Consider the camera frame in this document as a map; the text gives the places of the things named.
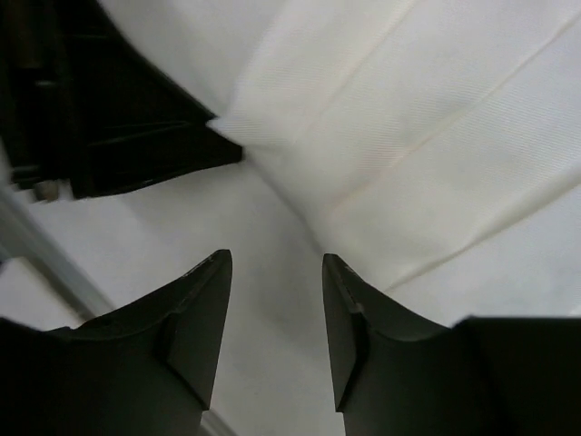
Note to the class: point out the white pleated skirt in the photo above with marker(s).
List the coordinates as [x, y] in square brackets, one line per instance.
[406, 132]

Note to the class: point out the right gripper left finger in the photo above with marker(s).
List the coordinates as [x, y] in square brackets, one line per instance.
[113, 354]

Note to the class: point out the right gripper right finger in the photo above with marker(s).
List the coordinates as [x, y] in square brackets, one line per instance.
[395, 372]

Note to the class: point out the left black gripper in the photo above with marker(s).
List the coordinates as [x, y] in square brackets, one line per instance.
[79, 105]

